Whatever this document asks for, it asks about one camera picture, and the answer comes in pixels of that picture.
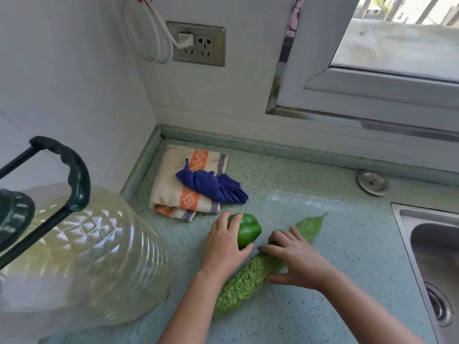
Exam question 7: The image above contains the person's right hand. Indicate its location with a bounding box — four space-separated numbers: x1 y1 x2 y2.
257 226 340 293

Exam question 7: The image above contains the person's left hand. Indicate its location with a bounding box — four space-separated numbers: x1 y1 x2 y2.
199 211 255 280

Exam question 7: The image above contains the green bell pepper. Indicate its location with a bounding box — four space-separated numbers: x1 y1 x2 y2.
228 213 262 250

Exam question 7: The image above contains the green bitter gourd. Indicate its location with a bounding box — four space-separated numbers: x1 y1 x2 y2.
213 213 329 318

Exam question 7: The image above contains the person's left forearm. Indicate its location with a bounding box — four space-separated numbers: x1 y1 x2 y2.
157 269 234 344

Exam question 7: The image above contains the person's right forearm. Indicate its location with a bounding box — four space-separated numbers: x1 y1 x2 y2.
318 271 429 344

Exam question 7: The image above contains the blue cloth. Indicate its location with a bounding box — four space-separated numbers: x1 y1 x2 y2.
175 158 249 205

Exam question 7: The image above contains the beige orange striped towel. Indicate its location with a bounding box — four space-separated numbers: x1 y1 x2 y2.
149 145 230 225

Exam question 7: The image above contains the round steel hole cover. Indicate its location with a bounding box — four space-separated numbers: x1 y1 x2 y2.
356 170 391 197

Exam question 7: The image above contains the stainless steel sink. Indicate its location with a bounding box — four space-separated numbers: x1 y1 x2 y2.
390 202 459 344

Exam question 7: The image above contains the large clear oil bottle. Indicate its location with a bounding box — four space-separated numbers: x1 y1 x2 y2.
0 183 176 344

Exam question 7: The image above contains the steel sink drain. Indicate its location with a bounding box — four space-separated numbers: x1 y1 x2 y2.
425 282 454 328

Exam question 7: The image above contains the white plug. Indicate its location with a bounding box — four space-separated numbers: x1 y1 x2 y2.
177 32 195 50

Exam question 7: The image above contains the dark green bottle cap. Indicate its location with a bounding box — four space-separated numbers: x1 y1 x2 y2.
0 188 36 253

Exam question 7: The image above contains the white window frame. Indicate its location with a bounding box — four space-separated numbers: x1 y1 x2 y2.
265 0 459 143

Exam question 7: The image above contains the dark green bottle handle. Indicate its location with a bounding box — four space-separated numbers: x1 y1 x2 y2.
0 136 92 271

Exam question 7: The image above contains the grey wall socket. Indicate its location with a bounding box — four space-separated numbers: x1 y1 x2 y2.
165 21 226 68

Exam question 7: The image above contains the white coiled cable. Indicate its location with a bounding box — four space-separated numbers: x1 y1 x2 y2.
121 0 180 65

